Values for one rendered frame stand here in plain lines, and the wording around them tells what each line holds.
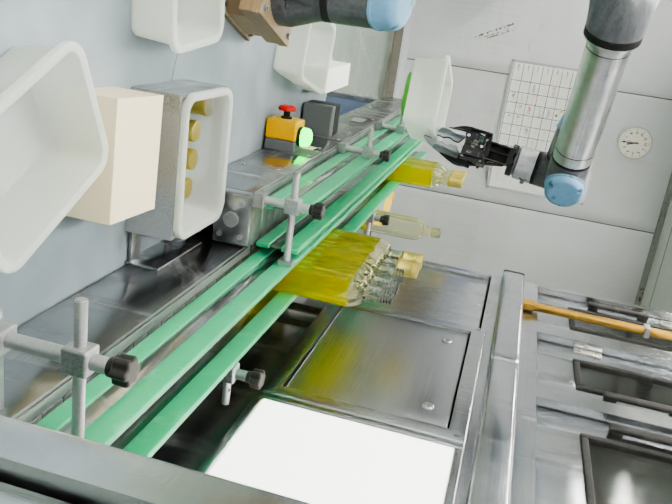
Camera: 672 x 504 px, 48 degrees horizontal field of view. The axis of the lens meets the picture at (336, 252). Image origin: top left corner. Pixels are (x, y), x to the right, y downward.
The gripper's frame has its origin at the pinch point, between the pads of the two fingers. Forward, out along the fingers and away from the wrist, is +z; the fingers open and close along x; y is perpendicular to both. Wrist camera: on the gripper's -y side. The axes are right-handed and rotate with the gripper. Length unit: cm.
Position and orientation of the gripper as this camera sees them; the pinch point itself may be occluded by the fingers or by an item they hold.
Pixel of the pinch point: (430, 136)
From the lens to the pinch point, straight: 175.3
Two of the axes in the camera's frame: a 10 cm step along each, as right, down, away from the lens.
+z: -9.2, -3.3, 2.0
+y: -2.0, -0.3, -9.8
